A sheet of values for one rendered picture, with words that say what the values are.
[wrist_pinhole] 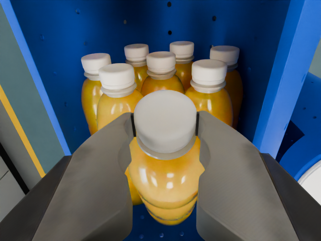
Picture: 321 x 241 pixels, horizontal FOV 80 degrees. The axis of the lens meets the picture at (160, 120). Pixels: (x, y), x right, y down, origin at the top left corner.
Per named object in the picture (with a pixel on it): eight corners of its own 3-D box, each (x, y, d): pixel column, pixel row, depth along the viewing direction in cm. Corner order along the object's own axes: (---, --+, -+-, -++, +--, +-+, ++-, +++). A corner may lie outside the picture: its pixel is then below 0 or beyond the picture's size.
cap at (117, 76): (110, 78, 25) (107, 63, 24) (139, 79, 24) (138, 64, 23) (95, 90, 21) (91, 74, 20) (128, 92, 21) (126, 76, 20)
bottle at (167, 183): (135, 200, 28) (92, 131, 13) (168, 166, 31) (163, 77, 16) (172, 238, 25) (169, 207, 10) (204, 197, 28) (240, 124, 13)
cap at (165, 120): (125, 131, 13) (119, 115, 12) (164, 99, 15) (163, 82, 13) (167, 168, 12) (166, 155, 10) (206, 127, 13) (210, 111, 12)
